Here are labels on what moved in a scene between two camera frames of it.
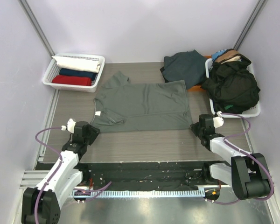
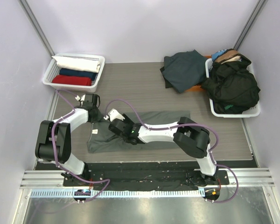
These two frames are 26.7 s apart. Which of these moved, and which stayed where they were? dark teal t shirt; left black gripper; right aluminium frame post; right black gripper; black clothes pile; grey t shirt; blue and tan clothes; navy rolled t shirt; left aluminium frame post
Moved: left black gripper; right black gripper; grey t shirt
Stayed: right aluminium frame post; blue and tan clothes; left aluminium frame post; black clothes pile; navy rolled t shirt; dark teal t shirt
